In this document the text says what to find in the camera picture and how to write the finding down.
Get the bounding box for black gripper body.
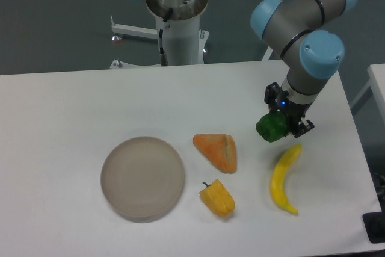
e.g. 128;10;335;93
277;95;310;132

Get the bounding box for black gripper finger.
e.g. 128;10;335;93
264;82;280;113
291;120;315;137

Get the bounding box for green bell pepper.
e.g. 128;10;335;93
256;111;288;143

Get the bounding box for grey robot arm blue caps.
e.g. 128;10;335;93
250;0;358;143

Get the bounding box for yellow bell pepper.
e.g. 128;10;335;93
199;179;235;218

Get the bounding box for yellow banana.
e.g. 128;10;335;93
269;144;302;215

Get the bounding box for orange pumpkin wedge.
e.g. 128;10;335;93
192;134;238;173

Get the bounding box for black clamp at table edge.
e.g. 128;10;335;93
362;212;384;244

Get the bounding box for beige round plate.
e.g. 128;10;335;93
100;137;185;223

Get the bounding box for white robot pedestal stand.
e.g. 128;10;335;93
110;0;209;66

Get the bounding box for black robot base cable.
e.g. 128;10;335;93
158;7;174;67

